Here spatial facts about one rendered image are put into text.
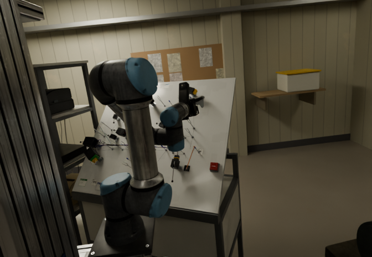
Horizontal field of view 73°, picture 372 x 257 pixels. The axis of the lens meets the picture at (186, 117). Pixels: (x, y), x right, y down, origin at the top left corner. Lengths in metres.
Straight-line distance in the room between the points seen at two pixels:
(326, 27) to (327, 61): 0.54
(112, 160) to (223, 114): 0.94
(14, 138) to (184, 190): 1.20
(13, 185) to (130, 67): 0.40
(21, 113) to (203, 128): 1.32
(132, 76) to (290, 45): 4.04
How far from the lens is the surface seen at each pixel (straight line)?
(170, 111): 1.00
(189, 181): 1.70
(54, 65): 2.13
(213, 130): 1.79
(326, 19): 4.93
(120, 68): 0.76
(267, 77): 4.49
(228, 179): 2.10
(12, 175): 0.68
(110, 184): 0.94
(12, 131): 0.69
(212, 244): 1.80
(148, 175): 0.84
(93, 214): 2.23
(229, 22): 4.16
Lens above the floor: 1.80
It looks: 14 degrees down
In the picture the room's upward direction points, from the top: 6 degrees counter-clockwise
